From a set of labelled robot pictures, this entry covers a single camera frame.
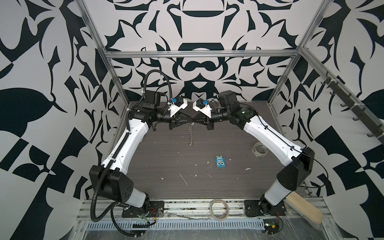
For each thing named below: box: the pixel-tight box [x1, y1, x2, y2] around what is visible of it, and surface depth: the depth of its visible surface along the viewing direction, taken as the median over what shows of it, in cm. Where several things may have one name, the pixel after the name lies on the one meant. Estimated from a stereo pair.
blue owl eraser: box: [215, 155, 226, 168], surface depth 91 cm
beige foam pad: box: [286, 191, 323, 225], surface depth 73 cm
